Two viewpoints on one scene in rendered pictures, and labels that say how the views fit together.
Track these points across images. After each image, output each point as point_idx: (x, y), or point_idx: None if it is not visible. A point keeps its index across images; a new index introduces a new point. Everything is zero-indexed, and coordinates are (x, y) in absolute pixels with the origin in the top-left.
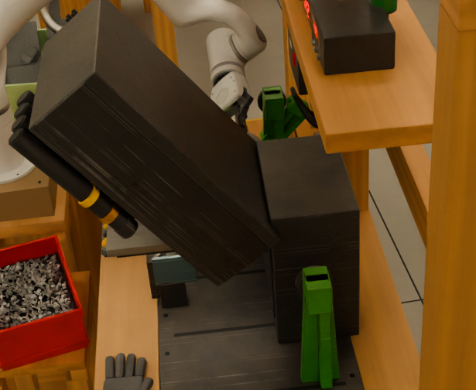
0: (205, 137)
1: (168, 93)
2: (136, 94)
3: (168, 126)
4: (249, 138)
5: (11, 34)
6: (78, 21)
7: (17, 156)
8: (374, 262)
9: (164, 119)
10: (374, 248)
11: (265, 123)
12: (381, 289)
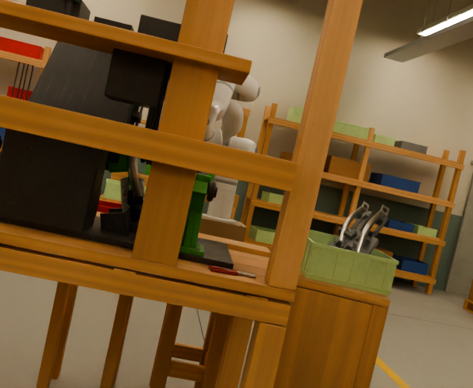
0: (75, 88)
1: (94, 71)
2: (69, 48)
3: (59, 62)
4: None
5: (223, 132)
6: None
7: (214, 210)
8: (63, 242)
9: (63, 61)
10: (81, 246)
11: None
12: (31, 235)
